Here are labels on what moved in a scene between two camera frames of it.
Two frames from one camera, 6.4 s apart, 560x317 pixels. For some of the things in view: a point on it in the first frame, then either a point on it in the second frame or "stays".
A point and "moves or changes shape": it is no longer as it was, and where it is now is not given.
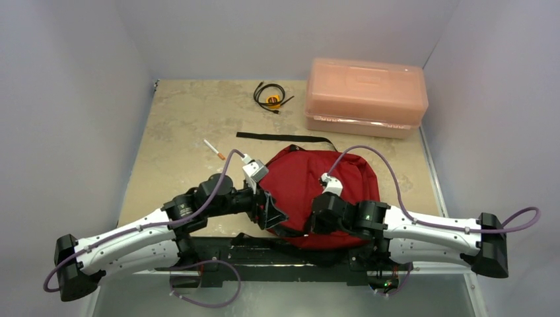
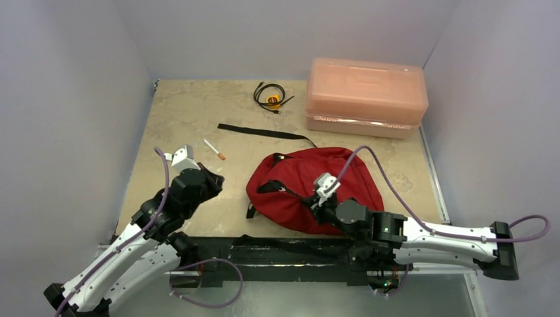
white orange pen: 219,154 stays
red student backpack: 293,176 moves or changes shape
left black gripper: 267,215 to 215,181
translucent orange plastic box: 364,98 stays
